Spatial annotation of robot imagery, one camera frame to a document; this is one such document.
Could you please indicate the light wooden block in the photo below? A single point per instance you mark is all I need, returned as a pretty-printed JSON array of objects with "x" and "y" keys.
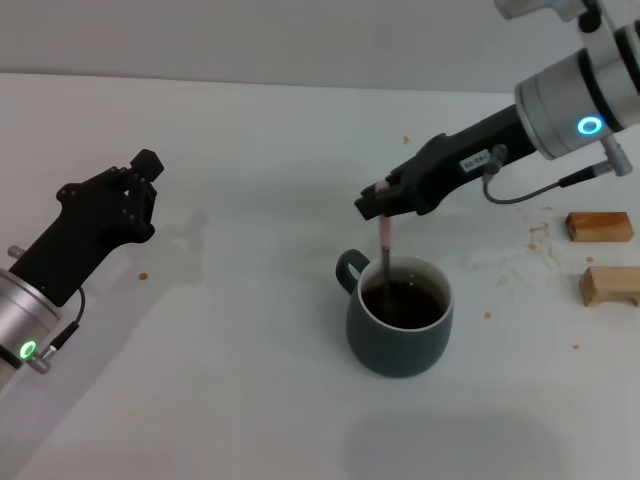
[{"x": 610, "y": 285}]

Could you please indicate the dark grey ceramic cup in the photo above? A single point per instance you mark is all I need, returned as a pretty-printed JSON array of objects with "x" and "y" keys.
[{"x": 400, "y": 350}]

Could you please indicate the dark coffee liquid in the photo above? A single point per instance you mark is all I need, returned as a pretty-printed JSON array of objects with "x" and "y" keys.
[{"x": 420, "y": 305}]

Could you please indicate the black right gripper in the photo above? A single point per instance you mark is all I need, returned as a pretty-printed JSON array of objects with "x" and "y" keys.
[{"x": 450, "y": 165}]

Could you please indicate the dark stained wooden block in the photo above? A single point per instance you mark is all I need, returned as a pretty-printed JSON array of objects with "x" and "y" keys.
[{"x": 595, "y": 227}]

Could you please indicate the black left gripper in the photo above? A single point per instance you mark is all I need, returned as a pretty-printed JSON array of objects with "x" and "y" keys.
[{"x": 80, "y": 235}]

